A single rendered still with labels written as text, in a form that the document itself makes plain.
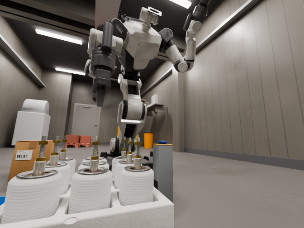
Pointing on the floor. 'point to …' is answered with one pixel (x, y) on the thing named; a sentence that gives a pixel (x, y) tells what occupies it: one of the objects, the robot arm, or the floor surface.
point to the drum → (148, 140)
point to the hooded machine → (31, 121)
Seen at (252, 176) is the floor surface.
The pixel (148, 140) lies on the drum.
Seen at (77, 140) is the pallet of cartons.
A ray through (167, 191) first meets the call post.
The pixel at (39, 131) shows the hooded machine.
